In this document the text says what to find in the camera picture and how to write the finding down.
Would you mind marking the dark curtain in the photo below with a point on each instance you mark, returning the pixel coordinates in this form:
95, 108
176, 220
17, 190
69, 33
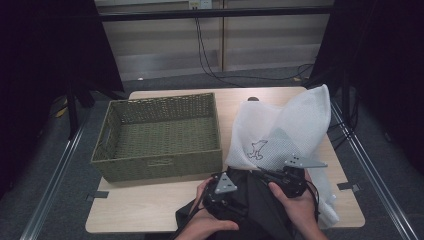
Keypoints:
46, 66
383, 66

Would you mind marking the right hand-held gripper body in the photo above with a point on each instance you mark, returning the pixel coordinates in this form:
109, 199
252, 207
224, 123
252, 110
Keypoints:
290, 181

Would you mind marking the metal floor rail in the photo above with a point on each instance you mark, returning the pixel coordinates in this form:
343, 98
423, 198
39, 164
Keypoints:
370, 166
53, 180

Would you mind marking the black cloth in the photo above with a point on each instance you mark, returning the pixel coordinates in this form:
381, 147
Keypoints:
256, 206

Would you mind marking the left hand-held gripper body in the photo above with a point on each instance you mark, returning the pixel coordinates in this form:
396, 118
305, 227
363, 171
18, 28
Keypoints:
224, 196

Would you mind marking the person's right hand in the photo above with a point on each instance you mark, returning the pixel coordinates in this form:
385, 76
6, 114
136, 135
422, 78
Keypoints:
300, 210

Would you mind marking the grey tape strip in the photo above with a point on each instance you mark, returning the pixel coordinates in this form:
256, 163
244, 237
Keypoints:
98, 195
348, 187

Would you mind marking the white mesh laundry bag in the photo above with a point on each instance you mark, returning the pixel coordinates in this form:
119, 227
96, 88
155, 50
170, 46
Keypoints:
300, 116

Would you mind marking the person's left hand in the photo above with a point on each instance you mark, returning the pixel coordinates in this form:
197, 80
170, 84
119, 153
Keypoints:
210, 223

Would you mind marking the white wall socket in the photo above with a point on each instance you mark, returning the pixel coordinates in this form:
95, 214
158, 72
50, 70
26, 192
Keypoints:
200, 4

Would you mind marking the black horizontal bar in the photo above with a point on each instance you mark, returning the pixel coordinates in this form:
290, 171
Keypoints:
216, 14

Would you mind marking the green woven basket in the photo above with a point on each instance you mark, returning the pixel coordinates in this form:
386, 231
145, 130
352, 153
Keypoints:
160, 140

